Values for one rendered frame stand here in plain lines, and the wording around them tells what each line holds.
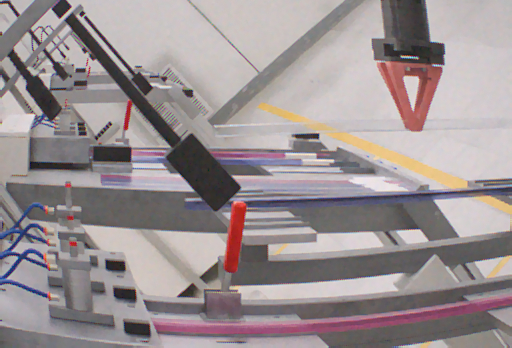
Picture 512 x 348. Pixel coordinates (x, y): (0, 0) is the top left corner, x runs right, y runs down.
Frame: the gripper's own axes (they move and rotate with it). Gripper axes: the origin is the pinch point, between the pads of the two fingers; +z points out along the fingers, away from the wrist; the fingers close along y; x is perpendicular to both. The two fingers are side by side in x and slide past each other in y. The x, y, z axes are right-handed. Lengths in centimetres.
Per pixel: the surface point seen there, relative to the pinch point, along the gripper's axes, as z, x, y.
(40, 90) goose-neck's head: -5.0, -40.0, 23.2
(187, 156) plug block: -1, -30, 48
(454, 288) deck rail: 15.7, 0.2, 17.4
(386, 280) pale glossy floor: 65, 71, -247
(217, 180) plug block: 1, -28, 48
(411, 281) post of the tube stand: 19.4, 3.6, -9.5
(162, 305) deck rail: 14.8, -28.7, 17.0
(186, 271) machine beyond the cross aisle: 85, 25, -413
